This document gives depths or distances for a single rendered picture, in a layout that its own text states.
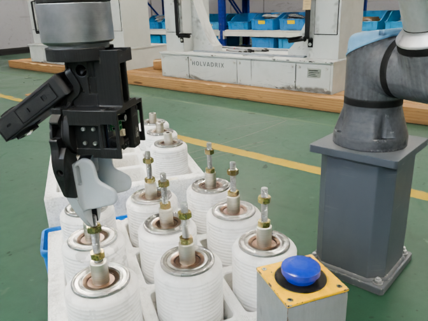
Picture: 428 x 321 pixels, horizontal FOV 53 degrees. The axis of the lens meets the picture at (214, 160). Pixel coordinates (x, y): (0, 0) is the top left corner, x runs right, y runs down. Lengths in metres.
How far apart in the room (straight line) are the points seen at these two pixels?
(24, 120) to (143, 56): 3.52
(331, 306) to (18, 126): 0.39
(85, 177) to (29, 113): 0.09
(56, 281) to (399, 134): 0.68
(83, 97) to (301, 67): 2.24
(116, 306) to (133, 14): 3.52
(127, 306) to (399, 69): 0.59
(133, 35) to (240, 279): 3.44
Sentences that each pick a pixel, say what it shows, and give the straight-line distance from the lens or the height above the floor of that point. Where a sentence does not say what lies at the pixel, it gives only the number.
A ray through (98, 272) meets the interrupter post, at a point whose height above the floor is 0.27.
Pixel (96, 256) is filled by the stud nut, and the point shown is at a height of 0.29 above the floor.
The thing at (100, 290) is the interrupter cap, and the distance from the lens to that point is 0.58.
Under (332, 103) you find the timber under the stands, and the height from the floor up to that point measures 0.05.
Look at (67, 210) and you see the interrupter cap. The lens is 0.81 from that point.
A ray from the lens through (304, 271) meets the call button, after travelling 0.46.
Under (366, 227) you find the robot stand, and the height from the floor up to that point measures 0.14.
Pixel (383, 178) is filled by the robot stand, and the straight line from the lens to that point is 0.91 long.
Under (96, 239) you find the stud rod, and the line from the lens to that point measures 0.57.
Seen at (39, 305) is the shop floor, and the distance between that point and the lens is 1.03.
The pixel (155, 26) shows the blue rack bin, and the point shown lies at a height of 0.30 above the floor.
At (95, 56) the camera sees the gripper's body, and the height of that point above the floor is 0.54.
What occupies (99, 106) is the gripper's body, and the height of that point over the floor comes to 0.49.
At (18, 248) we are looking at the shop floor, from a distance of 1.27.
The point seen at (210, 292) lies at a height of 0.22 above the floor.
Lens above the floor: 0.58
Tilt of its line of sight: 20 degrees down
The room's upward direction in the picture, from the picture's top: 2 degrees counter-clockwise
